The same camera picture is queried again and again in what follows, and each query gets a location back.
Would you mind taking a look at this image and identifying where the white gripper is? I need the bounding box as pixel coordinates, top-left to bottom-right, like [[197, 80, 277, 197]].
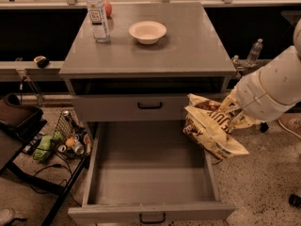
[[219, 70, 296, 130]]

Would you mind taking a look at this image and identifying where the brown and yellow chip bag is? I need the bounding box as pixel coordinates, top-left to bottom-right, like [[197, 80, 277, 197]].
[[183, 93, 249, 160]]

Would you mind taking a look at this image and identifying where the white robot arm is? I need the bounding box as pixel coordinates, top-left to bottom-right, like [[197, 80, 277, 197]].
[[219, 20, 301, 131]]

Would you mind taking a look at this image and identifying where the open grey bottom drawer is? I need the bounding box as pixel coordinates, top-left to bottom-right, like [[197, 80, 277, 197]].
[[69, 121, 235, 224]]

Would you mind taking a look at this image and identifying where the grey drawer cabinet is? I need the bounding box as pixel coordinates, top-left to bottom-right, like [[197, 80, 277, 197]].
[[58, 1, 237, 124]]

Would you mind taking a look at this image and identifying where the closed grey middle drawer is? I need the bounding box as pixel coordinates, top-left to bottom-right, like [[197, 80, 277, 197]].
[[71, 94, 189, 122]]

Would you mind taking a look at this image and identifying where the green bag on floor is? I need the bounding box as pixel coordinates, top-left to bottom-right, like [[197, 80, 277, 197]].
[[33, 132, 63, 163]]

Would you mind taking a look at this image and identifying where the shoe on floor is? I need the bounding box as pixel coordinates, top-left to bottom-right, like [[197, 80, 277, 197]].
[[278, 114, 301, 139]]

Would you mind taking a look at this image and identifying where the background water bottle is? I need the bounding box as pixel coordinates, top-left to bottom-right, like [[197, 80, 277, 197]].
[[246, 39, 263, 67]]

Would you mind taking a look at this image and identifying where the dark object on floor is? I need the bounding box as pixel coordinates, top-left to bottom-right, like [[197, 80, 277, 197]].
[[289, 194, 301, 209]]

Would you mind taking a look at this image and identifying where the white bowl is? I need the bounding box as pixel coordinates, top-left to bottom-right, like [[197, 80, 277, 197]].
[[129, 21, 166, 45]]

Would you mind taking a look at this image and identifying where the red apple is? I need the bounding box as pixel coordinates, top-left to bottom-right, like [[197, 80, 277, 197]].
[[103, 0, 113, 17]]

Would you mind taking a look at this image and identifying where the clear plastic water bottle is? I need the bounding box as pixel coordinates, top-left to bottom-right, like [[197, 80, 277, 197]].
[[87, 0, 110, 43]]

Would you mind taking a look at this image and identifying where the small black yellow device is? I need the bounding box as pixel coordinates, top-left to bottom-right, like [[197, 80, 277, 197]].
[[34, 56, 50, 69]]

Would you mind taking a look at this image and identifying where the black side table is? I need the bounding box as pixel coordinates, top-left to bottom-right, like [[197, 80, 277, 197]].
[[0, 118, 90, 226]]

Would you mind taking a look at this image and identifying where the white object bottom left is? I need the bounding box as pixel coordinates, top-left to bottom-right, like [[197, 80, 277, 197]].
[[0, 208, 16, 226]]

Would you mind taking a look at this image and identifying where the metal clamp on rail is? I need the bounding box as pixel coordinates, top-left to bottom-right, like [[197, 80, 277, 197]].
[[231, 55, 246, 79]]

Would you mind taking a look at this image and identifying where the wire basket with cans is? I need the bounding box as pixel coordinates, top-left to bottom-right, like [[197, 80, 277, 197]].
[[52, 109, 92, 159]]

